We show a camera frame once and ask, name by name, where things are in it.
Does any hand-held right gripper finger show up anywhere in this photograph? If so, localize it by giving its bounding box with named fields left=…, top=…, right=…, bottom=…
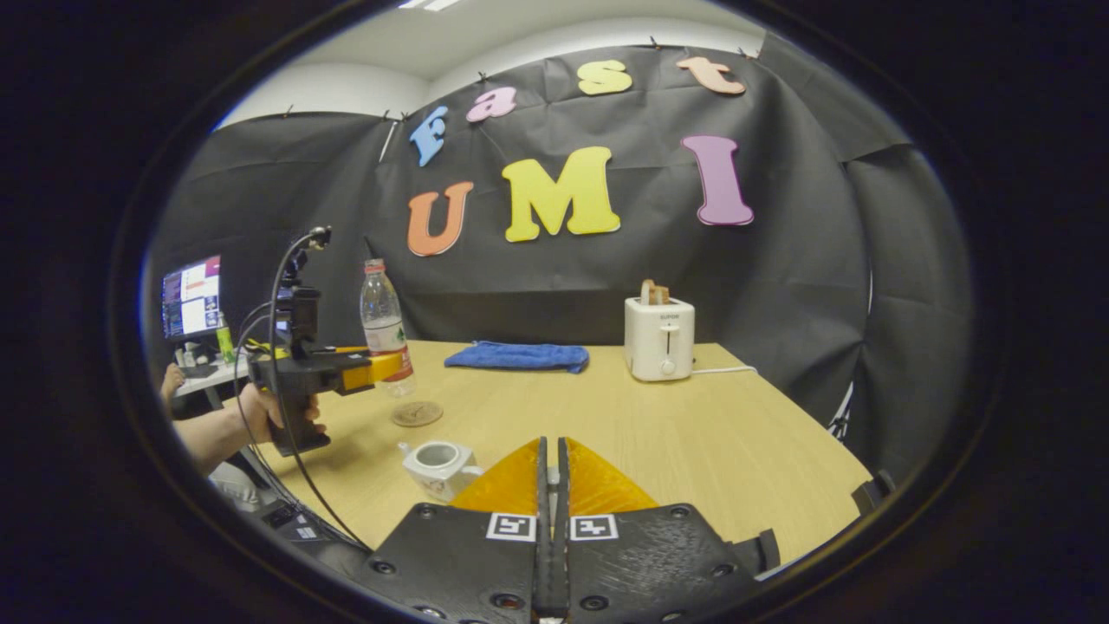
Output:
left=366, top=436, right=557, bottom=624
left=557, top=436, right=782, bottom=624

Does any clear plastic water bottle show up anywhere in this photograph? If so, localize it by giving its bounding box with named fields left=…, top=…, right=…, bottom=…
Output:
left=359, top=257, right=418, bottom=400

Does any round wooden coaster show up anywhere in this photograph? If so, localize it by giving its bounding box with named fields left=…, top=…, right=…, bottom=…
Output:
left=391, top=400, right=444, bottom=429

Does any white ceramic teacup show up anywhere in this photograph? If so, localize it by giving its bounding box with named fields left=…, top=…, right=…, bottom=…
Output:
left=397, top=439, right=485, bottom=504

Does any white side desk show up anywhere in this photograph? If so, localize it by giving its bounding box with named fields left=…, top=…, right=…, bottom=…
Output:
left=173, top=357, right=254, bottom=401

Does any computer monitor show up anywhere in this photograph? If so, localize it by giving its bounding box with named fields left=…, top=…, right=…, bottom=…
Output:
left=160, top=254, right=223, bottom=341

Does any blue towel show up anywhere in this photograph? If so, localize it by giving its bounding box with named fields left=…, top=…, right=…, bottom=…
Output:
left=444, top=340, right=591, bottom=375

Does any white toaster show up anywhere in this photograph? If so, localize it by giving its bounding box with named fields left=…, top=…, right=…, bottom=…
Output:
left=623, top=296, right=697, bottom=383

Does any black backdrop cloth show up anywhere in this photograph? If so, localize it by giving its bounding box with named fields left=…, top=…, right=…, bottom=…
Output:
left=147, top=33, right=976, bottom=486

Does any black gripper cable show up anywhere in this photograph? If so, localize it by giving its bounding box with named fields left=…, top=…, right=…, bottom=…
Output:
left=232, top=227, right=375, bottom=552

